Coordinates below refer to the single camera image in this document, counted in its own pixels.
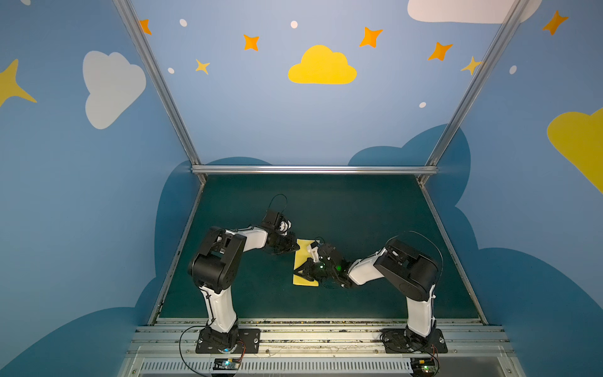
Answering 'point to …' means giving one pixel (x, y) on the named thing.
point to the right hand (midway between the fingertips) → (293, 273)
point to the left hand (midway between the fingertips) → (301, 247)
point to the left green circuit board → (226, 364)
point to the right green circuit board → (423, 367)
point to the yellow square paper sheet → (301, 256)
